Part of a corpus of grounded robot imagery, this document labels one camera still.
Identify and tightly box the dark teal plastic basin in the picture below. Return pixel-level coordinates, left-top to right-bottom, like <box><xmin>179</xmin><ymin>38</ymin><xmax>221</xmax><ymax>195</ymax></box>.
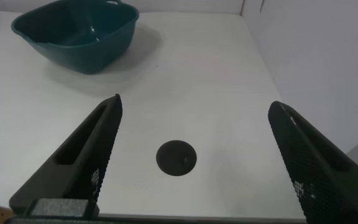
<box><xmin>10</xmin><ymin>0</ymin><xmax>140</xmax><ymax>75</ymax></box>

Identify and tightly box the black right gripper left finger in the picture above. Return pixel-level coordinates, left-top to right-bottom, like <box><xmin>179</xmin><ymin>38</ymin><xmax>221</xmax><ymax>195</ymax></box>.
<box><xmin>8</xmin><ymin>93</ymin><xmax>123</xmax><ymax>215</ymax></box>

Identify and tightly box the black round table grommet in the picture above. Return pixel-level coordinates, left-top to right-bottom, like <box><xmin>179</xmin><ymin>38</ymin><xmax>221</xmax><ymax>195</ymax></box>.
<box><xmin>155</xmin><ymin>139</ymin><xmax>198</xmax><ymax>177</ymax></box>

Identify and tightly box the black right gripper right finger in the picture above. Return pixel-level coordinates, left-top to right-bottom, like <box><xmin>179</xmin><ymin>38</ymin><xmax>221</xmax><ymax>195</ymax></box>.
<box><xmin>267</xmin><ymin>101</ymin><xmax>358</xmax><ymax>224</ymax></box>

